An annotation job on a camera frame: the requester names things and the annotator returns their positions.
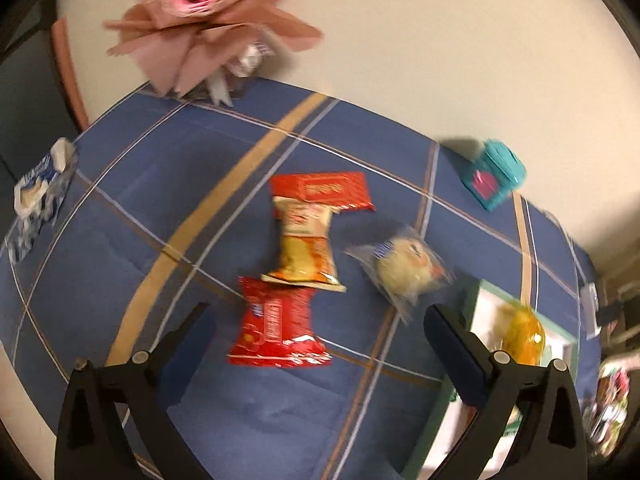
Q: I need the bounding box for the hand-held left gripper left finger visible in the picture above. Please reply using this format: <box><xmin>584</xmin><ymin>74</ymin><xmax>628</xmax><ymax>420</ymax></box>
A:
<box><xmin>54</xmin><ymin>301</ymin><xmax>218</xmax><ymax>480</ymax></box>

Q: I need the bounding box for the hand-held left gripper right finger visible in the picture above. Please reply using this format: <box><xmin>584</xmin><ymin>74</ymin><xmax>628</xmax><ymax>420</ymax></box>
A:
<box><xmin>423</xmin><ymin>302</ymin><xmax>588</xmax><ymax>480</ymax></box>

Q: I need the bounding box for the white tray with teal rim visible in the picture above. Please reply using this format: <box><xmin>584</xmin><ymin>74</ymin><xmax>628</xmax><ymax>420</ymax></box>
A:
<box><xmin>402</xmin><ymin>279</ymin><xmax>581</xmax><ymax>480</ymax></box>

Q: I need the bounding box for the yellow shiny snack packet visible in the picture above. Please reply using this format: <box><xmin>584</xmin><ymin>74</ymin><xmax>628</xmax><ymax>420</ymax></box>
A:
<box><xmin>492</xmin><ymin>300</ymin><xmax>547</xmax><ymax>367</ymax></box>

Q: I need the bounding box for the red crinkled snack packet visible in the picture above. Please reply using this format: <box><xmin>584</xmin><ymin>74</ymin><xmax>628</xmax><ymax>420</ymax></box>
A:
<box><xmin>227</xmin><ymin>276</ymin><xmax>333</xmax><ymax>369</ymax></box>

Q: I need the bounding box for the clear wrapped bun packet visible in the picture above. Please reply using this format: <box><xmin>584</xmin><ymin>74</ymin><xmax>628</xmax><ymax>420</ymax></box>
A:
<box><xmin>345</xmin><ymin>225</ymin><xmax>456</xmax><ymax>323</ymax></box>

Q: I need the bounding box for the yellow and beige snack packet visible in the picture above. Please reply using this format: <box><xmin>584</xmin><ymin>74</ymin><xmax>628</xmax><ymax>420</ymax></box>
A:
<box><xmin>260</xmin><ymin>196</ymin><xmax>347</xmax><ymax>293</ymax></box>

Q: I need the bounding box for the black plug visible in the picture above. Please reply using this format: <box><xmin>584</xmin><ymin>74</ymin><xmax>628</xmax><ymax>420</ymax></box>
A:
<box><xmin>597</xmin><ymin>300</ymin><xmax>623</xmax><ymax>326</ymax></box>

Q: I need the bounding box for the colourful patterned object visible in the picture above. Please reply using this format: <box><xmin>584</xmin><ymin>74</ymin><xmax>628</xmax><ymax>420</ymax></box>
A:
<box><xmin>582</xmin><ymin>357</ymin><xmax>633</xmax><ymax>456</ymax></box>

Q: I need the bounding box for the blue plaid tablecloth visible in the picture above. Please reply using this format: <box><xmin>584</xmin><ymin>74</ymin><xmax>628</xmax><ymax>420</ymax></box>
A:
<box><xmin>0</xmin><ymin>77</ymin><xmax>603</xmax><ymax>480</ymax></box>

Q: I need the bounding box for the teal and pink box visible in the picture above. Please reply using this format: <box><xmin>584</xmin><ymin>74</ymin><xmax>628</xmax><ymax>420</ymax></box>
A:
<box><xmin>460</xmin><ymin>138</ymin><xmax>527</xmax><ymax>212</ymax></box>

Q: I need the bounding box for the flat red snack packet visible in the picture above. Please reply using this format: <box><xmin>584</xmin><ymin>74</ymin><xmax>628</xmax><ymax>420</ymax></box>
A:
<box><xmin>270</xmin><ymin>171</ymin><xmax>376</xmax><ymax>215</ymax></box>

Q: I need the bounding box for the blue and white tissue pack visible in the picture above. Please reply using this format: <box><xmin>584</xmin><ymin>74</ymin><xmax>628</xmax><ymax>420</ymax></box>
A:
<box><xmin>7</xmin><ymin>137</ymin><xmax>79</xmax><ymax>263</ymax></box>

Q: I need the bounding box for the pink flower bouquet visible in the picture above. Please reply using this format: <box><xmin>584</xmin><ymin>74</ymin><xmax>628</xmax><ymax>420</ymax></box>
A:
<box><xmin>102</xmin><ymin>0</ymin><xmax>323</xmax><ymax>106</ymax></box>

